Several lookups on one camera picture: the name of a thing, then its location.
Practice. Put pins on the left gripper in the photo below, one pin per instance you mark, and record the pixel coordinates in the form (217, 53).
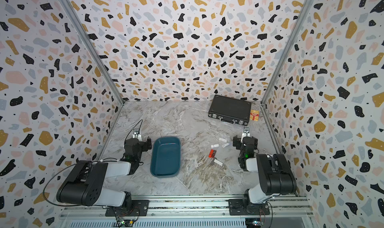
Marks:
(144, 144)

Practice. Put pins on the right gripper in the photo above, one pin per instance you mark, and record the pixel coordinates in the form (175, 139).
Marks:
(237, 141)

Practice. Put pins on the red swivel usb drive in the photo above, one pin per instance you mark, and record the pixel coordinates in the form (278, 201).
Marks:
(212, 154)

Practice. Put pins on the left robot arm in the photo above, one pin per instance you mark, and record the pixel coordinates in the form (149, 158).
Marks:
(84, 184)

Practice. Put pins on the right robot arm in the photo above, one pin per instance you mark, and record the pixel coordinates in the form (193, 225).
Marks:
(274, 172)

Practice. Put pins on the small yellow red box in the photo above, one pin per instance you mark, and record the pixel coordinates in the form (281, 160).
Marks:
(254, 115)

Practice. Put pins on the teal plastic storage box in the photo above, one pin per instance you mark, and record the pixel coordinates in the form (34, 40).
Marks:
(166, 157)

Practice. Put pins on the black briefcase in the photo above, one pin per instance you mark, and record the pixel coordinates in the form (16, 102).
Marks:
(230, 110)

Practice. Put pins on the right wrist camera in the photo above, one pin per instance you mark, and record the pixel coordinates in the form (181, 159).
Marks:
(246, 132)

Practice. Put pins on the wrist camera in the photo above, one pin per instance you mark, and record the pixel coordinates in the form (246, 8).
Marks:
(137, 134)
(246, 132)

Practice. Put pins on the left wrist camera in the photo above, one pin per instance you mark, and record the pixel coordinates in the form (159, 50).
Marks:
(137, 134)

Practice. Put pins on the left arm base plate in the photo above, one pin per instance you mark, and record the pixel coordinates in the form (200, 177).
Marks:
(134, 208)

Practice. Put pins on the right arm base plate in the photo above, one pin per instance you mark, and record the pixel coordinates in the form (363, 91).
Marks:
(249, 207)

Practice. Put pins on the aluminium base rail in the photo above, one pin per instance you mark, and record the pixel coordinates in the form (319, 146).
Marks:
(198, 211)

